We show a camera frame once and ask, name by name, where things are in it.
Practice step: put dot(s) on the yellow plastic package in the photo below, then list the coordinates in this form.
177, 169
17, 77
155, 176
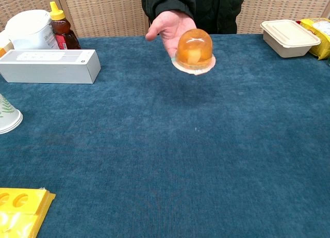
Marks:
20, 212

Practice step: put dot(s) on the blue velvet tablecloth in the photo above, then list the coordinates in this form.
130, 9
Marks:
165, 150

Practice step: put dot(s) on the orange jelly cup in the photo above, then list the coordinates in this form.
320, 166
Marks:
195, 52

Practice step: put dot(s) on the paper cup with green leaves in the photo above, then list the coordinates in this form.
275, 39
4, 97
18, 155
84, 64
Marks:
6, 116

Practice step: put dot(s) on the beige lidded food container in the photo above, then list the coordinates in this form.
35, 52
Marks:
290, 38

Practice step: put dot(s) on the person in black jacket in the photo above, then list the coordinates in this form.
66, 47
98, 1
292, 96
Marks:
201, 5

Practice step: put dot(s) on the yellow snack bag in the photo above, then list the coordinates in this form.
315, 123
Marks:
318, 34

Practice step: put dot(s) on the person's bare hand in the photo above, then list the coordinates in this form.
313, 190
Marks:
168, 29

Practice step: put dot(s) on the white and orange box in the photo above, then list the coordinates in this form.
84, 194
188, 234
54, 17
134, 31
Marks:
5, 45

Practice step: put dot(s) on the white rectangular carton box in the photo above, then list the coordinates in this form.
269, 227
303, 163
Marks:
51, 66

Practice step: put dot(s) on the white round canister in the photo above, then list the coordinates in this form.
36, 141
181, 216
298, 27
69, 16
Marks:
31, 31

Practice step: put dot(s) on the woven rattan screen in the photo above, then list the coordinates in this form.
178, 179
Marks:
103, 10

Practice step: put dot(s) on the honey bottle with yellow cap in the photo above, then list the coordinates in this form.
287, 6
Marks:
63, 31

